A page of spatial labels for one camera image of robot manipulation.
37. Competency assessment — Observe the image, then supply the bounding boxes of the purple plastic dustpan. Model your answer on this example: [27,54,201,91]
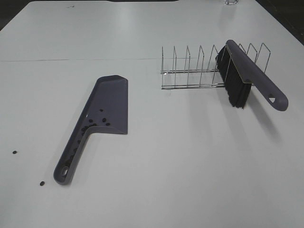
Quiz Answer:
[53,75,128,185]

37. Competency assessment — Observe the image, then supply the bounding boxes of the pile of coffee beans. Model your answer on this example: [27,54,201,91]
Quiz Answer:
[58,109,111,176]

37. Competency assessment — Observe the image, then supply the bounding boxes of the purple hand brush black bristles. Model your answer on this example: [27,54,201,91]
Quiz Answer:
[216,39,288,111]

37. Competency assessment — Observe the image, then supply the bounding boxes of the clear glass on table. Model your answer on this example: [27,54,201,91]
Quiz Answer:
[224,0,239,5]

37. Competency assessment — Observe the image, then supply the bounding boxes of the chrome wire dish rack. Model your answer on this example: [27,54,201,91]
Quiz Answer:
[161,42,271,90]

